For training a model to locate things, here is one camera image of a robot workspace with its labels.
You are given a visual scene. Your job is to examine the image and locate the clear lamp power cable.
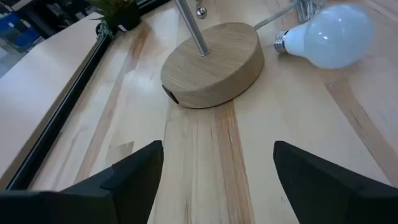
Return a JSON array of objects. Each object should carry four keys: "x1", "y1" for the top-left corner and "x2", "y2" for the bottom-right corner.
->
[{"x1": 253, "y1": 0, "x2": 326, "y2": 31}]

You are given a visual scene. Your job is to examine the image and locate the white lightbulb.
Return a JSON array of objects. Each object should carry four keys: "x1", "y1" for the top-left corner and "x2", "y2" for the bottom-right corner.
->
[{"x1": 273, "y1": 3, "x2": 376, "y2": 70}]

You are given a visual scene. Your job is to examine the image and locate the black aluminium rig frame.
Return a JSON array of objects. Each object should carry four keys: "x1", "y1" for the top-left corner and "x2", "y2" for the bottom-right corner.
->
[{"x1": 6, "y1": 0, "x2": 172, "y2": 191}]

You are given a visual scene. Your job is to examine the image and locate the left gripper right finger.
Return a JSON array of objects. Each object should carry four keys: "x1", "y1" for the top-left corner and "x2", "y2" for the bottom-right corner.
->
[{"x1": 272, "y1": 140, "x2": 398, "y2": 224}]

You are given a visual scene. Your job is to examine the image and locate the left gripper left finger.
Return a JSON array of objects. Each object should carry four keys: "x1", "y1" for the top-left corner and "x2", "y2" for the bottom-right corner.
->
[{"x1": 0, "y1": 139, "x2": 165, "y2": 224}]

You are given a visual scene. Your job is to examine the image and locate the wooden-base table lamp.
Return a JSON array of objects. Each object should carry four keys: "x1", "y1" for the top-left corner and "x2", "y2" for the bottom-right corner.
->
[{"x1": 160, "y1": 0, "x2": 266, "y2": 110}]

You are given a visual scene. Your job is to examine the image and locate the blue storage bins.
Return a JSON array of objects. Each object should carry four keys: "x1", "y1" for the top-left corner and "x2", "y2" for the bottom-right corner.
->
[{"x1": 0, "y1": 12, "x2": 42, "y2": 52}]

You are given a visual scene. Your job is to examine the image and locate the small potted succulent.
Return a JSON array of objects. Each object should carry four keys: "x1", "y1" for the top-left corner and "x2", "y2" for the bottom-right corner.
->
[{"x1": 85, "y1": 0, "x2": 142, "y2": 42}]

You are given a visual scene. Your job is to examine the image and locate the beige desk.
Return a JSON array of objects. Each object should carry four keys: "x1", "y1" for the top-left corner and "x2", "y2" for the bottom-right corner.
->
[{"x1": 0, "y1": 12, "x2": 104, "y2": 187}]

